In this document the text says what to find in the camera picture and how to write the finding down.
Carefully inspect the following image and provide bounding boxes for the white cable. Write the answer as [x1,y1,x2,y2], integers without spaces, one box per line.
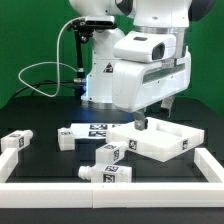
[17,17,83,98]

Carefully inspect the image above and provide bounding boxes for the white square table top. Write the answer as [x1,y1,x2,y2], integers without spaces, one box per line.
[106,117,204,162]

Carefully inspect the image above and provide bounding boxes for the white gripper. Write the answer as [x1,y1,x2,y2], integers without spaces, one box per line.
[112,52,191,131]

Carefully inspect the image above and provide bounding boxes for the white marker sheet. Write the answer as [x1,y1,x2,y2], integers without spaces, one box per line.
[70,123,119,139]

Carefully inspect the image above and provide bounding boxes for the black cables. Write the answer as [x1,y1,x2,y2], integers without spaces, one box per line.
[8,79,83,101]

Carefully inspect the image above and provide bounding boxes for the black camera on stand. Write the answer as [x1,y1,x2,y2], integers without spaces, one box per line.
[67,16,117,97]

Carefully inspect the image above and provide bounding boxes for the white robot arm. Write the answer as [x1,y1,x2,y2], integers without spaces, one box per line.
[69,0,217,130]

